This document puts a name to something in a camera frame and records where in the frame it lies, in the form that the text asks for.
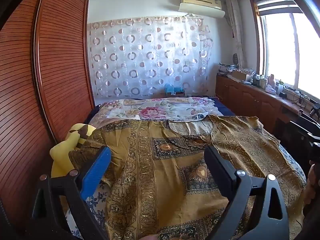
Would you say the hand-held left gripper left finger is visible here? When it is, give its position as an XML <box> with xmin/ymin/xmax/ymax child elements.
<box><xmin>31</xmin><ymin>145</ymin><xmax>113</xmax><ymax>240</ymax></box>

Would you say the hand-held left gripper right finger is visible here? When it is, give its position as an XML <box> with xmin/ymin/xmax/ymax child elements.
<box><xmin>204</xmin><ymin>145</ymin><xmax>291</xmax><ymax>240</ymax></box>

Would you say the brown patterned shirt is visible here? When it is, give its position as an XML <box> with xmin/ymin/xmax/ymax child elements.
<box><xmin>69</xmin><ymin>114</ymin><xmax>307</xmax><ymax>240</ymax></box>

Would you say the black chair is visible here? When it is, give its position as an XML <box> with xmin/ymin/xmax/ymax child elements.
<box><xmin>287</xmin><ymin>112</ymin><xmax>320</xmax><ymax>150</ymax></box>

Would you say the yellow plush toy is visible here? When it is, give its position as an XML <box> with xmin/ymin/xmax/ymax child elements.
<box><xmin>49</xmin><ymin>123</ymin><xmax>97</xmax><ymax>178</ymax></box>

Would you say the navy blue blanket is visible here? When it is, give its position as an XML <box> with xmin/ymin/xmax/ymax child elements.
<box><xmin>212</xmin><ymin>97</ymin><xmax>235</xmax><ymax>117</ymax></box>

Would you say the wooden cabinet row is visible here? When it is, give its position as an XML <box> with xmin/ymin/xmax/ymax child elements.
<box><xmin>215</xmin><ymin>75</ymin><xmax>320</xmax><ymax>140</ymax></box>

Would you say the white plastic jug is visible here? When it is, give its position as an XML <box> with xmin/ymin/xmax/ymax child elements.
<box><xmin>265</xmin><ymin>74</ymin><xmax>277</xmax><ymax>95</ymax></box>

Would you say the pink floral blanket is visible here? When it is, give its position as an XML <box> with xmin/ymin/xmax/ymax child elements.
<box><xmin>90</xmin><ymin>97</ymin><xmax>225</xmax><ymax>128</ymax></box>

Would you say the blue tissue box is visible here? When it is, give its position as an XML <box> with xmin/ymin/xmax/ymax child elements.
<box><xmin>164</xmin><ymin>83</ymin><xmax>185</xmax><ymax>97</ymax></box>

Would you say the cardboard box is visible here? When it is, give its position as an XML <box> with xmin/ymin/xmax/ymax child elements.
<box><xmin>231</xmin><ymin>69</ymin><xmax>254</xmax><ymax>82</ymax></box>

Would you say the pile of papers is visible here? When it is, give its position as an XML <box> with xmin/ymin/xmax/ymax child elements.
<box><xmin>218</xmin><ymin>64</ymin><xmax>236</xmax><ymax>76</ymax></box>

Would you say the wooden framed window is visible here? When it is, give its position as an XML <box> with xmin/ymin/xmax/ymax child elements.
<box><xmin>251</xmin><ymin>0</ymin><xmax>320</xmax><ymax>100</ymax></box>

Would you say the wooden louvered wardrobe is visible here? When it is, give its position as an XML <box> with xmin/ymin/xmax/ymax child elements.
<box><xmin>0</xmin><ymin>0</ymin><xmax>97</xmax><ymax>230</ymax></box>

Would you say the circle print sheer curtain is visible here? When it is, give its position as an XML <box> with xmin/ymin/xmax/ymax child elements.
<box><xmin>87</xmin><ymin>15</ymin><xmax>214</xmax><ymax>98</ymax></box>

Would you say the white window curtain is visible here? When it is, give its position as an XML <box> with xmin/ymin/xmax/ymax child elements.
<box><xmin>225</xmin><ymin>0</ymin><xmax>248</xmax><ymax>68</ymax></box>

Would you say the black cable bundle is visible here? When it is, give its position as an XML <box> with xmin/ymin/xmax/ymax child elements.
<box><xmin>291</xmin><ymin>91</ymin><xmax>312</xmax><ymax>107</ymax></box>

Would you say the wall air conditioner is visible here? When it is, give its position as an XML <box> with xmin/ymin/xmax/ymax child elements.
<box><xmin>179</xmin><ymin>0</ymin><xmax>225</xmax><ymax>18</ymax></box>

